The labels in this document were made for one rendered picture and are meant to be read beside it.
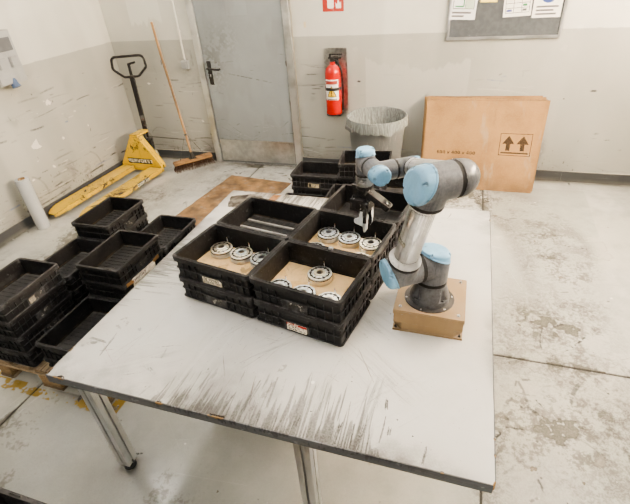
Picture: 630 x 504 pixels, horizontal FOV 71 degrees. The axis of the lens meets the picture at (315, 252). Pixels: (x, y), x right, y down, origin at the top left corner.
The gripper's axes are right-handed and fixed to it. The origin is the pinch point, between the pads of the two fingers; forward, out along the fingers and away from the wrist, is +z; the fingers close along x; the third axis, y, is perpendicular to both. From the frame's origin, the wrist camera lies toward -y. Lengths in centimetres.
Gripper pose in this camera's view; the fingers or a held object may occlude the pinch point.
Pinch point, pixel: (368, 226)
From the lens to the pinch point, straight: 191.4
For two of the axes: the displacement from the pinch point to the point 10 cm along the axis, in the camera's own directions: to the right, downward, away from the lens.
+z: 0.5, 8.0, 5.9
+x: -4.5, 5.5, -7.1
